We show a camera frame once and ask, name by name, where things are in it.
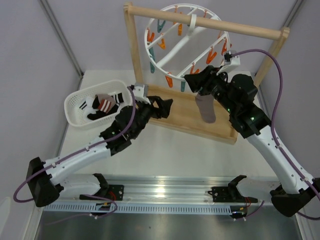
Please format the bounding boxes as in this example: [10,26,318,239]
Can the metal wall rail right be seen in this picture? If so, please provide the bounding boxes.
[252,0,308,83]

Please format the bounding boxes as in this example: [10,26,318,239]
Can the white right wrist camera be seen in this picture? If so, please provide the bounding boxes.
[220,50,241,73]

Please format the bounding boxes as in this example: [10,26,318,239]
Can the white slotted cable duct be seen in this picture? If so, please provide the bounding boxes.
[44,202,245,215]

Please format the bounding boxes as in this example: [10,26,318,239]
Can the white perforated plastic basket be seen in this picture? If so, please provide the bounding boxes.
[64,79,133,130]

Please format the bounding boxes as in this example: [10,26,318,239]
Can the metal wall rail left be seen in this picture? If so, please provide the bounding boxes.
[38,0,84,79]

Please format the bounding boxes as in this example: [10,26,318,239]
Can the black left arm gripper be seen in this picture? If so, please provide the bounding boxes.
[131,95,173,139]

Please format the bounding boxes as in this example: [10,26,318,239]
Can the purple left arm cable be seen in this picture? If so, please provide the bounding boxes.
[12,85,137,220]

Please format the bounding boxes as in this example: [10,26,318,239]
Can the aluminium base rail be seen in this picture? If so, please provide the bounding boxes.
[57,174,286,205]

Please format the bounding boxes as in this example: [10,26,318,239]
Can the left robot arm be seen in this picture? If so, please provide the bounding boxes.
[26,95,173,207]

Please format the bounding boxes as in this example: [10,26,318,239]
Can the wooden hanger stand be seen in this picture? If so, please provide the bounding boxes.
[123,2,290,144]

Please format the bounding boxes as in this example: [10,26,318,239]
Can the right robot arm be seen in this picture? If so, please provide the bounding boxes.
[184,65,320,217]

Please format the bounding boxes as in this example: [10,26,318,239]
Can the taupe sock with orange stripes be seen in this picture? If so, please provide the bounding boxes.
[195,94,216,124]

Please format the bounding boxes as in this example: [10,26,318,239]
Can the metal wall rail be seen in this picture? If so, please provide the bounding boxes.
[252,0,308,83]
[38,0,84,79]

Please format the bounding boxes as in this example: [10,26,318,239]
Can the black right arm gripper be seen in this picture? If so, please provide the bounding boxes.
[183,66,238,115]

